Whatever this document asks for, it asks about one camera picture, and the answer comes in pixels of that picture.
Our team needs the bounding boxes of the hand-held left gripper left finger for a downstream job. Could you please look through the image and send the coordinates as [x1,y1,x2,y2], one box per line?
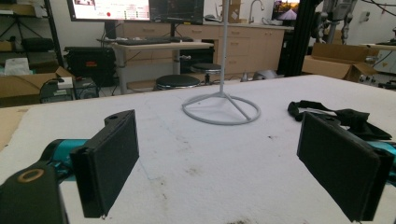
[69,109,140,218]

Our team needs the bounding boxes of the open cardboard box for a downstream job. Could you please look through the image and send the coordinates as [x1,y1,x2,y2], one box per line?
[301,42,379,83]

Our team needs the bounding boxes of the light wooden cabinets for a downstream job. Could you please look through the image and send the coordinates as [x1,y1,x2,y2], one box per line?
[120,21,286,77]

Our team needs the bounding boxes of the white metal stand round base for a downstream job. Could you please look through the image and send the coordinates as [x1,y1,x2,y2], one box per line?
[181,0,262,126]

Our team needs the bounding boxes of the black metal post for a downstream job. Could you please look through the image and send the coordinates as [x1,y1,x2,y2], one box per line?
[284,0,324,77]

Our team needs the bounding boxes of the small cardboard box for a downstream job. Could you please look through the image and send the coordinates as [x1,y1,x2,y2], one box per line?
[228,0,243,24]

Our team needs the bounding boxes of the small black device box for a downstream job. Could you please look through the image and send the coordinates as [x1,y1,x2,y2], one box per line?
[72,77,100,101]

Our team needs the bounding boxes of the black cloth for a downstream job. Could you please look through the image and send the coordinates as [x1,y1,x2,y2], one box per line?
[287,100,392,141]

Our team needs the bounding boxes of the white plastic bag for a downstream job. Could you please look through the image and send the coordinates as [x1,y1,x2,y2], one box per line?
[4,57,31,77]

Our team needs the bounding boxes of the black round stool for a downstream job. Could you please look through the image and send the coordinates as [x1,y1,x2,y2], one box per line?
[155,74,202,91]
[190,63,222,86]

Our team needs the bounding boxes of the black equipment case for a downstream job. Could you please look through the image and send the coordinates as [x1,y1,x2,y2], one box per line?
[64,46,117,88]

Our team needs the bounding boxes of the metal faucet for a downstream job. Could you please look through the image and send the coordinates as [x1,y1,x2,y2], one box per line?
[247,0,265,24]

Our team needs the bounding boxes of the small monitor sunset picture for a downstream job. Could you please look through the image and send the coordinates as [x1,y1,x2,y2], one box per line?
[271,0,302,21]

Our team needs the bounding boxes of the black keyboard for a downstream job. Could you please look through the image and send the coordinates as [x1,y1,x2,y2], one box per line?
[115,36,173,47]

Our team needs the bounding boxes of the large bright monitor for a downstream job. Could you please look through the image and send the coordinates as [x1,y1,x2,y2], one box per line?
[66,0,151,22]

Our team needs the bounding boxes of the grey device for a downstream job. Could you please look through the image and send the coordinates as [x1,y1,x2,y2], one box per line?
[39,79,75,104]

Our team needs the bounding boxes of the white felt table cover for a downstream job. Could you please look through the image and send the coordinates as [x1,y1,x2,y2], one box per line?
[0,74,396,224]

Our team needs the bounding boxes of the black metal shelf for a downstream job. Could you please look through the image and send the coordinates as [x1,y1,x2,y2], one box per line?
[0,0,64,68]

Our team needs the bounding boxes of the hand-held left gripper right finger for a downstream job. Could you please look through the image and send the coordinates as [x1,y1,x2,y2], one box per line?
[296,111,396,222]

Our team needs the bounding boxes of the long cardboard box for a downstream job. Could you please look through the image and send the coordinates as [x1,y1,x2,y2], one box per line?
[0,65,75,107]

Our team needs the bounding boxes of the dark monitor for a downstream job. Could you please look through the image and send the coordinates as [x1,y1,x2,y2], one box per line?
[148,0,205,25]

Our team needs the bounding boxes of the grey machine on stand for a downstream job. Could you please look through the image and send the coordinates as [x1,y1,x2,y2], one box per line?
[317,0,360,45]

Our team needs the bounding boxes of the light wooden desk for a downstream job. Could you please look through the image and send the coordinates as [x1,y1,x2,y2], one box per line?
[111,41,215,95]

